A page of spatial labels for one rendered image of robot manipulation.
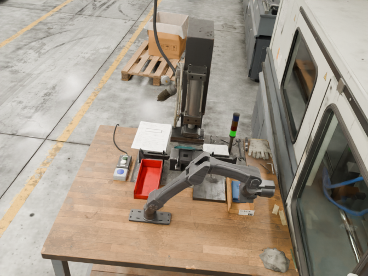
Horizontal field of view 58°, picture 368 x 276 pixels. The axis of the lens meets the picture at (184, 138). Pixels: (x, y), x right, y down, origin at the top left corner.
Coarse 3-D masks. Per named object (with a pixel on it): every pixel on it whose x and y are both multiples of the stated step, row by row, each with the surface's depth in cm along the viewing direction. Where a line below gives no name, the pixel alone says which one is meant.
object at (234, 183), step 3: (234, 183) 184; (237, 183) 184; (234, 186) 183; (234, 189) 180; (237, 189) 181; (234, 192) 179; (237, 192) 179; (234, 195) 177; (237, 195) 177; (234, 198) 174; (237, 198) 173
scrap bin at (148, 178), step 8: (144, 160) 188; (152, 160) 188; (160, 160) 188; (144, 168) 190; (152, 168) 191; (160, 168) 183; (144, 176) 185; (152, 176) 185; (160, 176) 183; (136, 184) 174; (144, 184) 180; (152, 184) 180; (136, 192) 175; (144, 192) 175
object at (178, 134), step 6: (180, 126) 184; (186, 126) 178; (192, 126) 176; (198, 126) 178; (174, 132) 180; (180, 132) 180; (186, 132) 174; (192, 132) 174; (198, 132) 174; (204, 132) 182; (174, 138) 177; (180, 138) 177; (186, 138) 177; (192, 138) 177; (198, 138) 177; (198, 144) 178
